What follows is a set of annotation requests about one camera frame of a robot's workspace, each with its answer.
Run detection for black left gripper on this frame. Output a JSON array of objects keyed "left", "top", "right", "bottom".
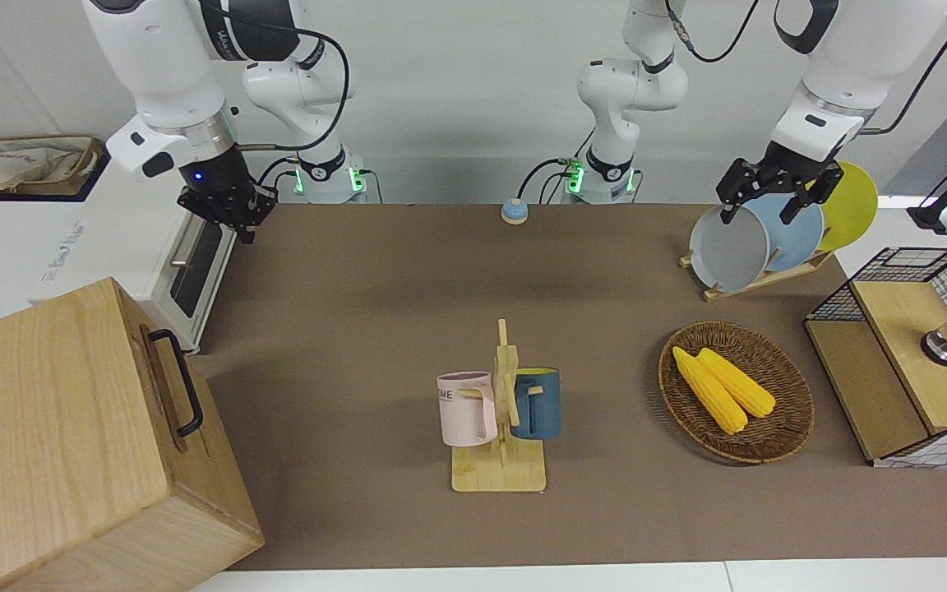
[{"left": 718, "top": 143, "right": 845, "bottom": 226}]

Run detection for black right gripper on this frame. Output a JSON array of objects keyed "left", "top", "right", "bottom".
[{"left": 177, "top": 142, "right": 279, "bottom": 245}]

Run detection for wooden drawer with black handle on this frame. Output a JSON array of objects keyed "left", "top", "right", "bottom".
[{"left": 137, "top": 321, "right": 214, "bottom": 462}]

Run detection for wooden drawer cabinet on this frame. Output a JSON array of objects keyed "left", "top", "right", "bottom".
[{"left": 0, "top": 276, "right": 267, "bottom": 592}]

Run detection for light blue plate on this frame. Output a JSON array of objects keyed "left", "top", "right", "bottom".
[{"left": 740, "top": 192, "right": 827, "bottom": 277}]

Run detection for yellow plate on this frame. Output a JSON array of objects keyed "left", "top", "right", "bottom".
[{"left": 814, "top": 161, "right": 880, "bottom": 252}]

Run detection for grey plate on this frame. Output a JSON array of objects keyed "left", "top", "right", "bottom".
[{"left": 688, "top": 203, "right": 771, "bottom": 294}]

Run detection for wooden plate rack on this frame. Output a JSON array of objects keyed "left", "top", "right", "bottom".
[{"left": 678, "top": 250, "right": 837, "bottom": 303}]

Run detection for white toaster oven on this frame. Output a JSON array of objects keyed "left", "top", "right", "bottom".
[{"left": 0, "top": 160, "right": 238, "bottom": 357}]

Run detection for black storage tray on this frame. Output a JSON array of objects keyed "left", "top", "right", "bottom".
[{"left": 0, "top": 133, "right": 111, "bottom": 225}]

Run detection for brown table mat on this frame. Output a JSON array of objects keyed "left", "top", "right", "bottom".
[{"left": 184, "top": 203, "right": 947, "bottom": 572}]

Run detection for yellow corn cob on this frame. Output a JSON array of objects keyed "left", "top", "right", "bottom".
[
  {"left": 672, "top": 345, "right": 749, "bottom": 436},
  {"left": 695, "top": 347, "right": 778, "bottom": 419}
]

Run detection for beige paper bag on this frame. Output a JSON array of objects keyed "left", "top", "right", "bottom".
[{"left": 0, "top": 135, "right": 101, "bottom": 196}]

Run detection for round wicker basket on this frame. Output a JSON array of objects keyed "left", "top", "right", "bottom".
[{"left": 658, "top": 320, "right": 816, "bottom": 466}]

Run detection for pink mug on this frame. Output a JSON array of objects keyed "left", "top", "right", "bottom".
[{"left": 436, "top": 371, "right": 498, "bottom": 448}]

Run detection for dark blue mug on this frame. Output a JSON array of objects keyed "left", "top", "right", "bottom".
[{"left": 510, "top": 367, "right": 562, "bottom": 442}]

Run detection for wooden mug tree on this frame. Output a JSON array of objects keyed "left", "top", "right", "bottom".
[{"left": 450, "top": 318, "right": 547, "bottom": 494}]

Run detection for black base power cable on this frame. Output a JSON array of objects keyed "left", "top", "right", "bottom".
[
  {"left": 518, "top": 156, "right": 583, "bottom": 204},
  {"left": 255, "top": 155, "right": 304, "bottom": 195}
]

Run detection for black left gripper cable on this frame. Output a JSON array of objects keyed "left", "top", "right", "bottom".
[{"left": 664, "top": 0, "right": 947, "bottom": 137}]

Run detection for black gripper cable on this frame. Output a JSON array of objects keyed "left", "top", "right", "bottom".
[
  {"left": 664, "top": 0, "right": 947, "bottom": 137},
  {"left": 194, "top": 0, "right": 353, "bottom": 154}
]

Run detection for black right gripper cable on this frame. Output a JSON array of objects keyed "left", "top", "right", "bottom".
[{"left": 194, "top": 0, "right": 353, "bottom": 154}]

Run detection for wire grid wooden shelf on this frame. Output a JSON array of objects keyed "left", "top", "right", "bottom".
[{"left": 803, "top": 246, "right": 947, "bottom": 470}]

